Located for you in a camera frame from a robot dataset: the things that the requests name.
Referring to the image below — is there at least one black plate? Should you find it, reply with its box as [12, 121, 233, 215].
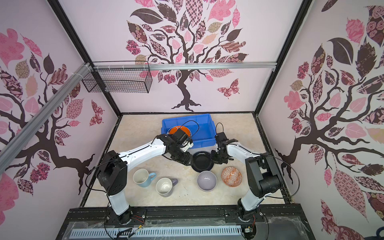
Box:
[191, 151, 214, 173]

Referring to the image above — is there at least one white vented cable duct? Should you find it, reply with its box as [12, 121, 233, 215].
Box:
[68, 226, 244, 240]

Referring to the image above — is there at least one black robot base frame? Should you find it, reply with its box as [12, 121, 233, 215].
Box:
[57, 204, 315, 240]

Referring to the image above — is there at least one red patterned bowl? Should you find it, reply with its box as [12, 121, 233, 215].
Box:
[221, 167, 243, 188]

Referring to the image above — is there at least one lavender bowl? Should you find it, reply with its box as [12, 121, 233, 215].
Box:
[197, 171, 217, 192]

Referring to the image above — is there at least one black wire basket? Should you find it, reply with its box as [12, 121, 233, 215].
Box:
[82, 60, 153, 94]

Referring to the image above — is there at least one purple mug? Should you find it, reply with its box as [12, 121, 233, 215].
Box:
[156, 178, 179, 198]

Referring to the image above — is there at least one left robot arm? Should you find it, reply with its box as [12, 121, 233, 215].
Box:
[96, 132, 194, 218]

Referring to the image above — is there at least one orange plate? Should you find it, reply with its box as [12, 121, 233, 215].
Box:
[167, 126, 192, 137]

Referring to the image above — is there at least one blue plastic bin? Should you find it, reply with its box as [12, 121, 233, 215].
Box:
[161, 114, 216, 149]

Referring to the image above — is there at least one aluminium rail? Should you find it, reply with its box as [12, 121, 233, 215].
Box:
[93, 62, 277, 71]
[1, 63, 92, 173]

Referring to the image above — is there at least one aluminium rail left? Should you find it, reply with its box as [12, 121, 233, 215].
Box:
[1, 63, 92, 173]

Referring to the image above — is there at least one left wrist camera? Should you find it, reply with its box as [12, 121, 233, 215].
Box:
[171, 129, 194, 152]

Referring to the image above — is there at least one light blue mug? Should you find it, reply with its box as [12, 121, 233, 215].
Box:
[133, 169, 157, 188]

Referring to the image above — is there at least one aluminium rail back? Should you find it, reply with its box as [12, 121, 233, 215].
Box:
[93, 62, 277, 71]

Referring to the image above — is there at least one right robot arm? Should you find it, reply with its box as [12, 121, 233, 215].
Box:
[211, 143, 284, 219]

